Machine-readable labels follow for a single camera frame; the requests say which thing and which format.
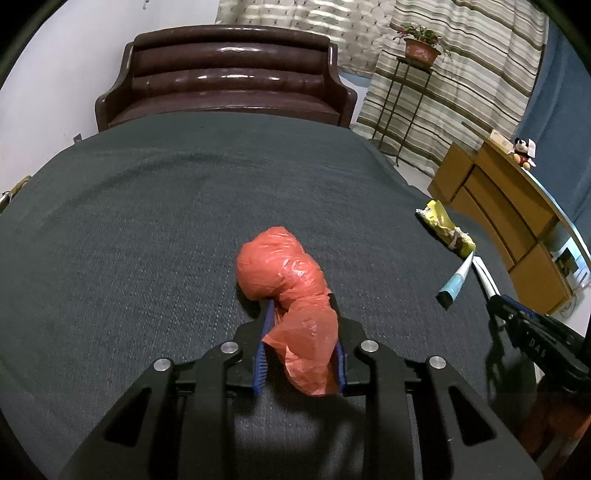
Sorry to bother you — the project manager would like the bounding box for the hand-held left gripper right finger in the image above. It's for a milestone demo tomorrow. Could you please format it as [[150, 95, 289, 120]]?
[[328, 292, 543, 480]]

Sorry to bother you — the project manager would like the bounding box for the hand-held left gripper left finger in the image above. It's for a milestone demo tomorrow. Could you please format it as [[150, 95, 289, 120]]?
[[58, 302, 276, 480]]

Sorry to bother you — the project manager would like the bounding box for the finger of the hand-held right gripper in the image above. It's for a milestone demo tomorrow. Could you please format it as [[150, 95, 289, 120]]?
[[488, 295, 522, 334], [500, 294, 540, 321]]

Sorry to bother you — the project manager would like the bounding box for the slim blue white tube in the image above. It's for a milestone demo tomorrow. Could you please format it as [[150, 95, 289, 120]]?
[[474, 257, 502, 300]]

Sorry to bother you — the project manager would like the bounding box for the red plastic bag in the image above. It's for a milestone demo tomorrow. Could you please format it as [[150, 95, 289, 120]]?
[[237, 226, 339, 397]]

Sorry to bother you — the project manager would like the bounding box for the white yellow-green wrapper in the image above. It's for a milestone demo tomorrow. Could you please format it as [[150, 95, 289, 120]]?
[[416, 199, 476, 258]]

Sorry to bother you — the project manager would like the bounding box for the large white printed tube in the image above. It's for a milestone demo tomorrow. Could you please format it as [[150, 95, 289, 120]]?
[[437, 253, 475, 309]]

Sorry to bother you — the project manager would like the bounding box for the small picture card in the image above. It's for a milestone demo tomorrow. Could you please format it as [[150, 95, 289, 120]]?
[[551, 247, 581, 282]]

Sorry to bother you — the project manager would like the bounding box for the wooden cabinet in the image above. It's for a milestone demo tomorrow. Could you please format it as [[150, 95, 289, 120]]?
[[427, 131, 591, 320]]

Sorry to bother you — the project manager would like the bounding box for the mouse plush toy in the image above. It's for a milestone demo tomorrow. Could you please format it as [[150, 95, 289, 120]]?
[[507, 137, 539, 169]]

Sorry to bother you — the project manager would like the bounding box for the dark grey cloth cover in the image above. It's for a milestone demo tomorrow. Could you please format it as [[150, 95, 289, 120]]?
[[0, 113, 540, 480]]

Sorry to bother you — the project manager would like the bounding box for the blue curtain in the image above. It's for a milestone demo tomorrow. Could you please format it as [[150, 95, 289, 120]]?
[[514, 22, 591, 251]]

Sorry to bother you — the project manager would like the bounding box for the black metal plant stand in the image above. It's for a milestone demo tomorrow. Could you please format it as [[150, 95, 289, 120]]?
[[371, 55, 435, 168]]

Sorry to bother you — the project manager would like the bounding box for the striped curtain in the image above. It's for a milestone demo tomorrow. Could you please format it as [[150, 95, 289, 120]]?
[[358, 0, 549, 179]]

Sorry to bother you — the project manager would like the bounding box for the potted plant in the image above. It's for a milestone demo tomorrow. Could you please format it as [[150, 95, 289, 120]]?
[[392, 22, 452, 65]]

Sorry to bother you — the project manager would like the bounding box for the brown leather sofa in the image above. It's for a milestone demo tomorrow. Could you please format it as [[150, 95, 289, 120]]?
[[95, 25, 359, 135]]

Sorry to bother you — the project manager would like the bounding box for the circle patterned curtain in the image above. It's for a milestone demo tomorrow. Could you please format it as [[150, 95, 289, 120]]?
[[216, 0, 399, 75]]

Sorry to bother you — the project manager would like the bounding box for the beige strap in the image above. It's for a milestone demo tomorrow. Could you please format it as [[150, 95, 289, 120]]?
[[0, 174, 32, 209]]

